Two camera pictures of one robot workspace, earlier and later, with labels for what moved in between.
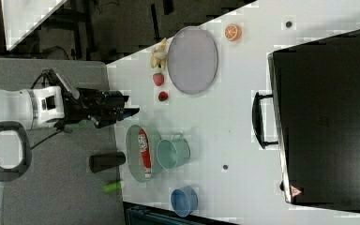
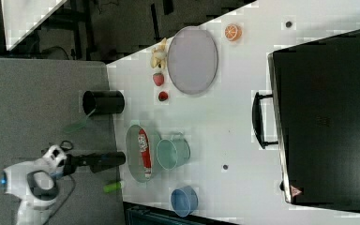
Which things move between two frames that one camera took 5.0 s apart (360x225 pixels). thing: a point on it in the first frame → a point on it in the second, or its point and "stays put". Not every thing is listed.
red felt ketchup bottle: (145, 152) stays put
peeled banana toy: (159, 54) stays put
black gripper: (100, 107) → (97, 161)
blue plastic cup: (184, 201) stays put
